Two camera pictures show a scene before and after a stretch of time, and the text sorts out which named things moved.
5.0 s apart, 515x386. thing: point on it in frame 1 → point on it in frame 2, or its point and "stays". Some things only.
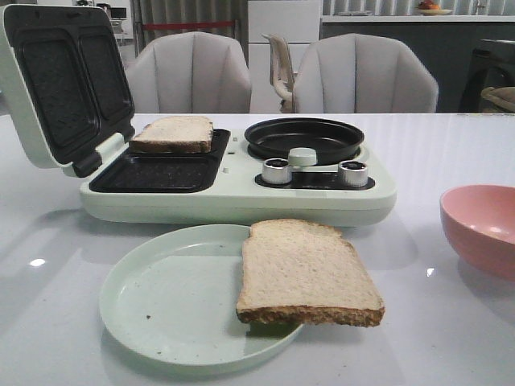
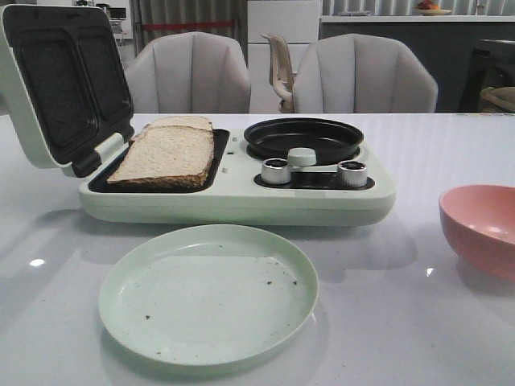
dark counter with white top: (446, 43) stays
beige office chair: (282, 72) stays
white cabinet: (295, 21) stays
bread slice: (304, 272) → (166, 156)
